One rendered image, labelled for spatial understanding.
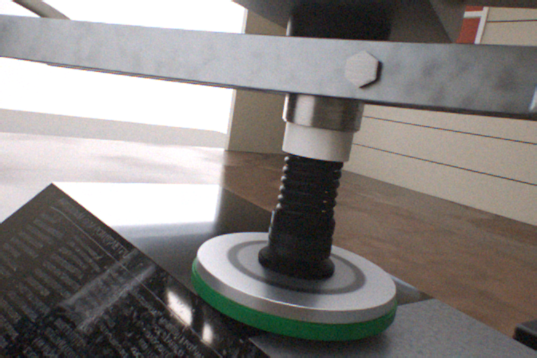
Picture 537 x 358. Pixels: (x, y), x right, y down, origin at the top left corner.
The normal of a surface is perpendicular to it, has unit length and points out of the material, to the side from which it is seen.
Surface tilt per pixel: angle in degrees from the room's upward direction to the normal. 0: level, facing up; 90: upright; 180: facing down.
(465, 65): 90
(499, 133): 90
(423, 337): 0
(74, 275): 45
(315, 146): 90
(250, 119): 90
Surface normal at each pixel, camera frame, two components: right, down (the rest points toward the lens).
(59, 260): -0.43, -0.70
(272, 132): 0.61, 0.23
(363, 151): -0.77, -0.02
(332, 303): 0.16, -0.97
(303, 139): -0.51, 0.07
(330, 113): 0.04, 0.18
